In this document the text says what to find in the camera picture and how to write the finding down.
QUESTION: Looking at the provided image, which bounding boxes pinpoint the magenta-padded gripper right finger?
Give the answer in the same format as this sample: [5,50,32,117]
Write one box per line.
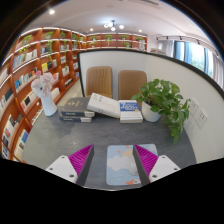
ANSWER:
[133,144,182,186]

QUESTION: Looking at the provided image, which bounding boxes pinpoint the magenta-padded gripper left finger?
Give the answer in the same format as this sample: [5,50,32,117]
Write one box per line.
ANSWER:
[45,143,95,186]

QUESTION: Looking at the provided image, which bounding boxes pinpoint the map print mouse pad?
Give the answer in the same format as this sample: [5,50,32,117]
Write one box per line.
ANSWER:
[105,143,159,186]

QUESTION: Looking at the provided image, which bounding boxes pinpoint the thick dark hardcover book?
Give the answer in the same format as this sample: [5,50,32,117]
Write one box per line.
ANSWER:
[59,113,93,123]
[60,96,96,118]

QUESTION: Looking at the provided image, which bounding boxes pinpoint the blue cover white book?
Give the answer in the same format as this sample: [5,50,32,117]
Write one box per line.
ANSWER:
[118,99,144,124]

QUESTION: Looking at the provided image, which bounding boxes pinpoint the white leaning book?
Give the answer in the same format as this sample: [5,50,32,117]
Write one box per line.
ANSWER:
[86,92,122,119]

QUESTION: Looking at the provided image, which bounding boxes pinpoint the green plant in white pot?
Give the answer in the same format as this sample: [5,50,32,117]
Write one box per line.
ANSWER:
[131,78,191,145]

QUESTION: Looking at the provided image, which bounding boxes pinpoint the tan upholstered chair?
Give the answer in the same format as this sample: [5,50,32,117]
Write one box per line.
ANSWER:
[85,65,114,99]
[118,69,148,101]

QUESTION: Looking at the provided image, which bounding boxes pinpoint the pink white flower bouquet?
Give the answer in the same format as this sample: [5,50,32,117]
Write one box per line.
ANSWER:
[30,70,55,98]

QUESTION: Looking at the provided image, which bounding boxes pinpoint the orange wooden bookshelf unit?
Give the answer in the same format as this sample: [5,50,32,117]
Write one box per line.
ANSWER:
[0,26,148,163]

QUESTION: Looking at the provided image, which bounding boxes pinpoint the large window with curtains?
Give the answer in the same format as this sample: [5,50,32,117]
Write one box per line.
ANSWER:
[156,36,224,89]

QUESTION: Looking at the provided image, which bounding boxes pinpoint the ceiling light cluster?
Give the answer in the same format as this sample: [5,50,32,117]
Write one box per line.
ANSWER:
[103,19,125,33]

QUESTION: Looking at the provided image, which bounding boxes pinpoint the white wall socket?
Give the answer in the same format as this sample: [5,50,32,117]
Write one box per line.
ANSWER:
[188,98,200,117]
[194,108,209,129]

